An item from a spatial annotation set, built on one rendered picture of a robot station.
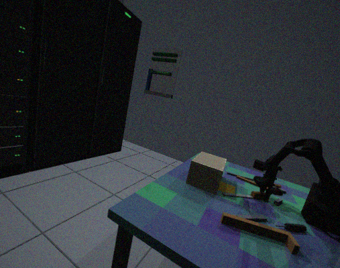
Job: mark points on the brown l-shaped bar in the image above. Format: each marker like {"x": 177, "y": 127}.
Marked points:
{"x": 262, "y": 230}

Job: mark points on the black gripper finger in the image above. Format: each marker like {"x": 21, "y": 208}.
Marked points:
{"x": 268, "y": 193}
{"x": 262, "y": 188}

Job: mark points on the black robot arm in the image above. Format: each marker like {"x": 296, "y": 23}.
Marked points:
{"x": 312, "y": 149}

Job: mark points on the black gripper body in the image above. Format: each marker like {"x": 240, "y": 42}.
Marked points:
{"x": 274, "y": 190}

